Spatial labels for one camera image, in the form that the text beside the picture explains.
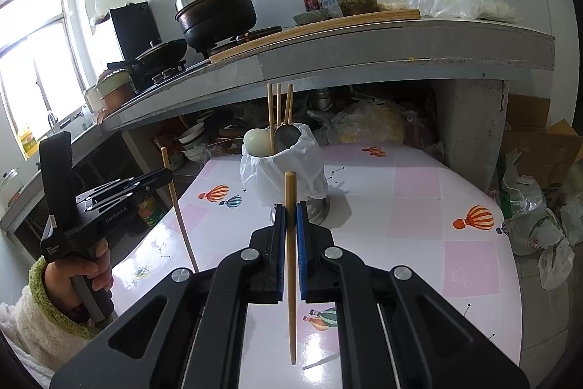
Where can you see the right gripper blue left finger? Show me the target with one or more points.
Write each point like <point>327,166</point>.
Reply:
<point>280,231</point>

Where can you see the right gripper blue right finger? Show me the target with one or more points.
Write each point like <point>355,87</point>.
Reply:
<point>303,247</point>

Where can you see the cream plastic ladle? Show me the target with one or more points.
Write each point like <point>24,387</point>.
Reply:
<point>257,142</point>

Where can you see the large steel spoon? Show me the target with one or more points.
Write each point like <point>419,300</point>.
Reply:
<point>286,136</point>

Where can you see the crossing wooden chopstick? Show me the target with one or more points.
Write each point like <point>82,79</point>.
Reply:
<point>271,113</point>

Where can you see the fluffy white sleeve forearm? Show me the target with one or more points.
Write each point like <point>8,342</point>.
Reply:
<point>43,337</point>

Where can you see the person's left hand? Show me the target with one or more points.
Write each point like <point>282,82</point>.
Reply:
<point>59,278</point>

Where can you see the steel utensil holder cup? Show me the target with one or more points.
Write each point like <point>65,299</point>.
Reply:
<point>317,209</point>

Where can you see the white plastic bag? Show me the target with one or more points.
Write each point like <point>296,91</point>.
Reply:
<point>266,175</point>

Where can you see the cooking oil bottle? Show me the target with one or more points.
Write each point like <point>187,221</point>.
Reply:
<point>150,211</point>

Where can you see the yellowish plastic bag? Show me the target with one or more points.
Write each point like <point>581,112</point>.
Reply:
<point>365,121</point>

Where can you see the stack of bowls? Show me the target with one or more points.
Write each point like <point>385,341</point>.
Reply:
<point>194,143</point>

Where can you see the brown enamel pot stack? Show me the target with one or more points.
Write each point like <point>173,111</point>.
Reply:
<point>113,89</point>

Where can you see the black wok pan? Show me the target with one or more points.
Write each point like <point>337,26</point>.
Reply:
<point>158,57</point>

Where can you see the grey ceramic bowl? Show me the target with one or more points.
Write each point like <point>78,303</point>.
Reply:
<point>311,17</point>

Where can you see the black appliance box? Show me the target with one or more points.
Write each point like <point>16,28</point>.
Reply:
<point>135,28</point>

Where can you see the large black stock pot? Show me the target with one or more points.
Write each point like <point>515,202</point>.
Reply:
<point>206,23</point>

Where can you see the wooden cutting board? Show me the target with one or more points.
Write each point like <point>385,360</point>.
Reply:
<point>317,28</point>

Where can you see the plastic bags on floor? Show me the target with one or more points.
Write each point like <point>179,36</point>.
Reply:
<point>532,227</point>

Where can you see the cardboard box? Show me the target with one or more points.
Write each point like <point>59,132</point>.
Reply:
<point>547,153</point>

